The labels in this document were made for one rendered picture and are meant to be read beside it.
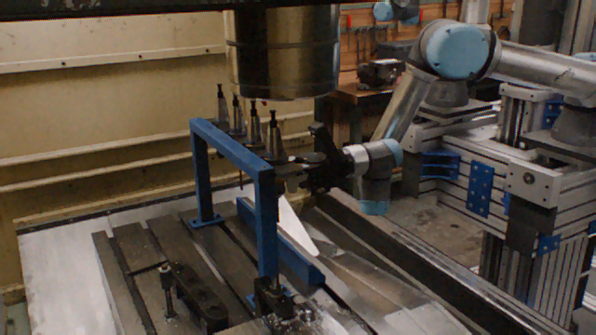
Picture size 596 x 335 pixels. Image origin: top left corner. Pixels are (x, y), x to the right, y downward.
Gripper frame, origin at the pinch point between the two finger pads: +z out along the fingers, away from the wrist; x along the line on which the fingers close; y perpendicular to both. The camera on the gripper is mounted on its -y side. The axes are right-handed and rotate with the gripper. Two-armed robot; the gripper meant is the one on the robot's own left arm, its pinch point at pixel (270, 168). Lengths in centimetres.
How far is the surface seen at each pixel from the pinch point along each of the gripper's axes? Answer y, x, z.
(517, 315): 39, -29, -52
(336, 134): 78, 235, -171
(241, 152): -3.0, 5.9, 4.2
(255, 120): -8.8, 9.5, -1.2
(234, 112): -8.5, 20.8, -0.4
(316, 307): 20.9, -23.6, 2.1
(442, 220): 115, 130, -190
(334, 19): -34, -37, 8
